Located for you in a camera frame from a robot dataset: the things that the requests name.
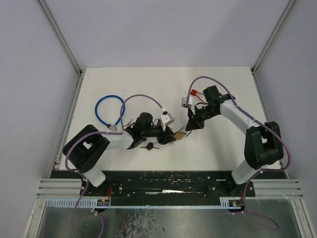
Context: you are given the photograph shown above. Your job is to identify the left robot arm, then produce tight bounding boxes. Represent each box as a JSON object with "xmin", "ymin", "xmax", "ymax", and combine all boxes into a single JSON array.
[{"xmin": 62, "ymin": 112, "xmax": 176, "ymax": 187}]

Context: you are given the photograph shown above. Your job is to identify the grey slotted cable duct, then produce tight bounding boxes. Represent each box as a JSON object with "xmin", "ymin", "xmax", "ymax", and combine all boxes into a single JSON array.
[{"xmin": 46, "ymin": 198, "xmax": 244, "ymax": 212}]

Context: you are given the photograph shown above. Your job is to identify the large brass padlock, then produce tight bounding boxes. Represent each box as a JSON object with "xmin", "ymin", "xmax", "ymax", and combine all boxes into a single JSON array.
[{"xmin": 173, "ymin": 127, "xmax": 192, "ymax": 140}]

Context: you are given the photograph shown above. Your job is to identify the red cable padlock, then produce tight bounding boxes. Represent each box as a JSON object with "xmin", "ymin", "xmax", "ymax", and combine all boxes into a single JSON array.
[{"xmin": 190, "ymin": 89, "xmax": 207, "ymax": 104}]

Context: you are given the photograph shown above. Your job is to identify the aluminium frame post right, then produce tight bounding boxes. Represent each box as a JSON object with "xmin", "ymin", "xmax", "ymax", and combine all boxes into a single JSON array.
[{"xmin": 251, "ymin": 0, "xmax": 297, "ymax": 74}]

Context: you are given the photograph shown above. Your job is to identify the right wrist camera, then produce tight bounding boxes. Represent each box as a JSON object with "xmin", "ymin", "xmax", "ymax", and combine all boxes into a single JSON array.
[{"xmin": 181, "ymin": 96, "xmax": 194, "ymax": 111}]

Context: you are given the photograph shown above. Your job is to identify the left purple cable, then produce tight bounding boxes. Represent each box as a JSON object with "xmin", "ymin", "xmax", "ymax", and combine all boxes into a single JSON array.
[{"xmin": 63, "ymin": 94, "xmax": 164, "ymax": 238}]

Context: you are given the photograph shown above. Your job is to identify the blue cable lock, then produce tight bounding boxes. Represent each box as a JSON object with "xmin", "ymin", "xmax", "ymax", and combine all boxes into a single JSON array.
[{"xmin": 95, "ymin": 95, "xmax": 125, "ymax": 131}]

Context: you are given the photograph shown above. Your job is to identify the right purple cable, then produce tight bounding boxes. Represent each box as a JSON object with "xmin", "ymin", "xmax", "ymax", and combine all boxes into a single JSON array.
[{"xmin": 186, "ymin": 76, "xmax": 292, "ymax": 231}]

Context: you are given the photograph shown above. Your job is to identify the black-headed keys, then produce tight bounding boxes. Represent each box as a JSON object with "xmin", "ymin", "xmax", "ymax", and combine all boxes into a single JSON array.
[{"xmin": 141, "ymin": 142, "xmax": 159, "ymax": 151}]

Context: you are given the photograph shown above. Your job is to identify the aluminium frame post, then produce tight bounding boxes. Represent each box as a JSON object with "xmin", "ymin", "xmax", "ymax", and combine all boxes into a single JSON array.
[
  {"xmin": 37, "ymin": 0, "xmax": 83, "ymax": 75},
  {"xmin": 251, "ymin": 0, "xmax": 297, "ymax": 74}
]

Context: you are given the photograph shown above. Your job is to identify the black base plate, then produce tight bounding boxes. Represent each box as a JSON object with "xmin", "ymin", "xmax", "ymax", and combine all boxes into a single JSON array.
[{"xmin": 51, "ymin": 170, "xmax": 256, "ymax": 207}]

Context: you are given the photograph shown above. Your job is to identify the aluminium frame post left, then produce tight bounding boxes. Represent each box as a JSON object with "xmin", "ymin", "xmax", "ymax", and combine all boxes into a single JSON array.
[{"xmin": 37, "ymin": 0, "xmax": 83, "ymax": 75}]

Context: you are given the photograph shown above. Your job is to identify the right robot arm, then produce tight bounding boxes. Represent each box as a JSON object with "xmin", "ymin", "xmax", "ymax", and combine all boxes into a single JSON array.
[{"xmin": 182, "ymin": 86, "xmax": 284, "ymax": 184}]

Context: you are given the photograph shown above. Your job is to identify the purple cable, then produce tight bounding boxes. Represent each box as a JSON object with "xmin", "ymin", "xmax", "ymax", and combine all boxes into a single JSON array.
[
  {"xmin": 63, "ymin": 94, "xmax": 164, "ymax": 238},
  {"xmin": 186, "ymin": 76, "xmax": 292, "ymax": 231}
]

